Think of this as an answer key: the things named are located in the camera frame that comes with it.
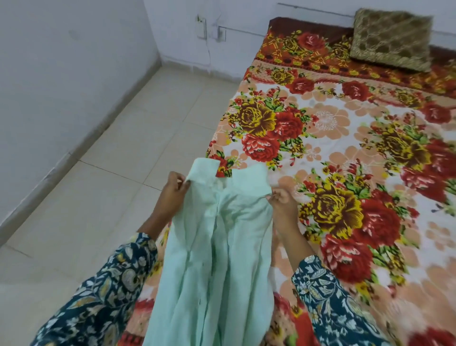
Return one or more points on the olive gold patterned pillow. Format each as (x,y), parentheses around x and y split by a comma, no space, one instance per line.
(392,38)

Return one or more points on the person's left thumb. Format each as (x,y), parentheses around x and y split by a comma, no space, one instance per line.
(186,185)

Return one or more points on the person's left forearm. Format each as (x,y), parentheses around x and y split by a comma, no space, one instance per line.
(107,285)

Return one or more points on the person's right forearm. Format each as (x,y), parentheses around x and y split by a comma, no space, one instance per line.
(320,296)

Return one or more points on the floral bed sheet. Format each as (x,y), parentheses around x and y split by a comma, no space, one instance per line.
(349,171)

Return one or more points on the person's right fingers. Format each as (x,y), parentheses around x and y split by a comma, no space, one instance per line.
(276,195)

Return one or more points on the person's left hand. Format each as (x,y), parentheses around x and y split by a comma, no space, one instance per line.
(170,201)

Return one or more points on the mint green shirt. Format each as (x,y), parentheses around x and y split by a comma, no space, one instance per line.
(217,256)

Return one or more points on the person's right hand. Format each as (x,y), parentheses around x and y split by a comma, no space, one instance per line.
(285,210)

